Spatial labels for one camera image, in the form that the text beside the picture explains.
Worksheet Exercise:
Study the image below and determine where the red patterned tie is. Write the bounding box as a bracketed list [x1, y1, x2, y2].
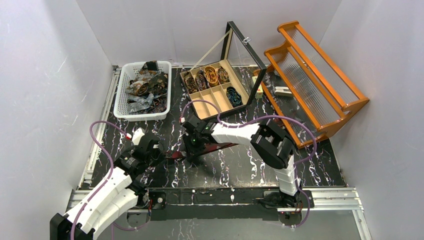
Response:
[163, 119, 286, 162]

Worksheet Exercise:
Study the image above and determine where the blue green tie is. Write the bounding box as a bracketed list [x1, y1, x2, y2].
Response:
[226, 86, 243, 108]

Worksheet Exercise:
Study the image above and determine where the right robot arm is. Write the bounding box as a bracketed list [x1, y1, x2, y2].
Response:
[180, 116, 300, 208]

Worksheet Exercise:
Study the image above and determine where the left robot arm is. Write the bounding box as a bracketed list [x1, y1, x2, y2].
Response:
[49, 129, 165, 240]

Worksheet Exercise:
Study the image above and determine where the pile of patterned ties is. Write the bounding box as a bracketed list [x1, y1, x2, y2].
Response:
[125, 61, 168, 115]

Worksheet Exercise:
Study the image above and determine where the rolled dark striped tie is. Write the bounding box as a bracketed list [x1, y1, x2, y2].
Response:
[183, 71, 198, 94]

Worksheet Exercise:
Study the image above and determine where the rolled purple patterned tie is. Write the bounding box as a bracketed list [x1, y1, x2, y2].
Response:
[195, 70, 209, 91]

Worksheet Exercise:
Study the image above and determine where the wooden tie storage box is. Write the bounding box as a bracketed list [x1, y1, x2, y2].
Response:
[180, 61, 247, 120]

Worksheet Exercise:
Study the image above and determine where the rolled orange tie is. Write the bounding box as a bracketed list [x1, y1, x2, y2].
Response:
[203, 66, 220, 87]

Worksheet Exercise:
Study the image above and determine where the white plastic basket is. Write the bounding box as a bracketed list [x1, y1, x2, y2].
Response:
[113, 60, 172, 122]

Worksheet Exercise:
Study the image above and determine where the rolled brown patterned tie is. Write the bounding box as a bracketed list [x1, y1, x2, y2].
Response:
[216, 66, 230, 85]

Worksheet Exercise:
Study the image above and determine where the small cream box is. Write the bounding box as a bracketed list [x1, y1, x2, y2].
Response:
[251, 75, 264, 100]

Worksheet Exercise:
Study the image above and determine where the glass box lid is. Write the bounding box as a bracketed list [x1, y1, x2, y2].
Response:
[220, 21, 267, 105]

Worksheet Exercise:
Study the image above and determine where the white stapler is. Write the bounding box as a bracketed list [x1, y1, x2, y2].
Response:
[274, 86, 293, 97]

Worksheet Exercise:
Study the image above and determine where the orange wooden rack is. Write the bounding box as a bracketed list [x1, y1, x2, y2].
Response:
[264, 21, 370, 148]

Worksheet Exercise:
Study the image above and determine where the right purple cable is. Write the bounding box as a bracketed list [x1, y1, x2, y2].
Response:
[180, 99, 318, 229]

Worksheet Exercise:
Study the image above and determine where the purple cable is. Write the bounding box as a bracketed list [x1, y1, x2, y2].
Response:
[180, 99, 318, 229]
[69, 120, 152, 240]

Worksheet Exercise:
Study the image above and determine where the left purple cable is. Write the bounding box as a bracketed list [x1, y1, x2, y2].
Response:
[69, 120, 152, 240]

